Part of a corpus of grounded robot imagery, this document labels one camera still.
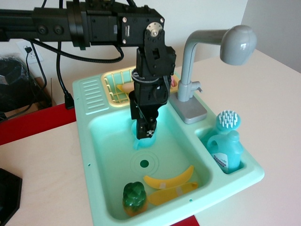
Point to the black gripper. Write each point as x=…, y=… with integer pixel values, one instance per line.
x=145, y=100

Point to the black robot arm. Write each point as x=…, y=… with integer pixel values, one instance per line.
x=107, y=22

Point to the yellow drying rack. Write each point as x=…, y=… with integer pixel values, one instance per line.
x=113, y=81

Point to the pink item in rack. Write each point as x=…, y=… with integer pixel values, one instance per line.
x=173, y=82

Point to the mint green toy sink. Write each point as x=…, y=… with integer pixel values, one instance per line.
x=111, y=161

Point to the yellow banana half upper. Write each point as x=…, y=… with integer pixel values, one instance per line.
x=170, y=182

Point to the yellow banana half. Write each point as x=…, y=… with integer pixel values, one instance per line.
x=170, y=182
x=162, y=196

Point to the yellow banana half lower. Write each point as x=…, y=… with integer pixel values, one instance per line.
x=162, y=196

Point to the green orange toy pineapple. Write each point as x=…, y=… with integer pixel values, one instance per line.
x=134, y=199

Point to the teal dish brush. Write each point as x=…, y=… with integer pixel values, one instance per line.
x=227, y=121

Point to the teal cleanser bottle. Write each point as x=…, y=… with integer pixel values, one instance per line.
x=226, y=150

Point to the grey toy faucet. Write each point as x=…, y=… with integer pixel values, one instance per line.
x=236, y=44

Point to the black bin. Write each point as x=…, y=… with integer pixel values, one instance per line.
x=18, y=88

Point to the black base block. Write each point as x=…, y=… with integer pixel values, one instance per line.
x=10, y=195

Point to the white wall outlet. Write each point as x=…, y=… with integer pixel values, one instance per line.
x=31, y=56

